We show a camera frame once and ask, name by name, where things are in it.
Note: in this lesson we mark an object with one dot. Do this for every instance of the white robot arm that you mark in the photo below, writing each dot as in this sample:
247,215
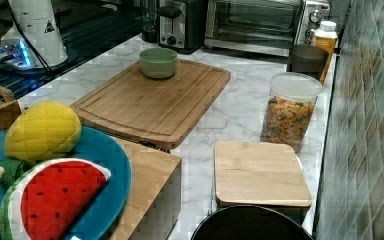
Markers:
37,40

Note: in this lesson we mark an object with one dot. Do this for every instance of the wooden drawer cabinet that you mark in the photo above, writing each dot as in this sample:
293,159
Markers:
154,202

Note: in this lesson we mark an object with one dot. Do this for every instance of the bamboo cutting board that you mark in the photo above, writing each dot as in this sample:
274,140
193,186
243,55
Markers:
158,111

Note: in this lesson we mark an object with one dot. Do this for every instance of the green ceramic bowl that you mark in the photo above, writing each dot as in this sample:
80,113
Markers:
158,63

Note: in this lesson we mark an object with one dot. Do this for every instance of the container with bamboo lid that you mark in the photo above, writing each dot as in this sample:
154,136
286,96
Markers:
262,174

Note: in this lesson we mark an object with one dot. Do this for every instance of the clear cereal canister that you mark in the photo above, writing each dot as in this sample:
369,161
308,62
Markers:
291,103

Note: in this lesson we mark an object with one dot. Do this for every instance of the black toaster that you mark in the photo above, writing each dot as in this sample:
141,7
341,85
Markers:
182,24

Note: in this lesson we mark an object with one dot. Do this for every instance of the black round pot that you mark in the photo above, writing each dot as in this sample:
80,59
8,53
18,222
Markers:
246,222

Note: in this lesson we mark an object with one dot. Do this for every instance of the silver toaster oven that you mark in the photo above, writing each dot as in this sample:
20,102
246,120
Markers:
263,26

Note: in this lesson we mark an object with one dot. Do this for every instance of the black coffee grinder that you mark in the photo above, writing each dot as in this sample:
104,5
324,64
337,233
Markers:
149,20

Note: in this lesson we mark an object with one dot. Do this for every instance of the dark grey cup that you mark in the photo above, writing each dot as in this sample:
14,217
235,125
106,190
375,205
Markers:
307,59

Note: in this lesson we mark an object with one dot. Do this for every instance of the yellow plush lemon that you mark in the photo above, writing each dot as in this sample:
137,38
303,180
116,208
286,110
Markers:
47,130

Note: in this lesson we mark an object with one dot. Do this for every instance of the white-capped amber bottle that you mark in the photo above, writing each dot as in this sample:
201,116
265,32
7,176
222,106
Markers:
325,36

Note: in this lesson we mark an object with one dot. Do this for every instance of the plush watermelon slice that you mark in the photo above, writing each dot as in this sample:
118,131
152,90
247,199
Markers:
45,200

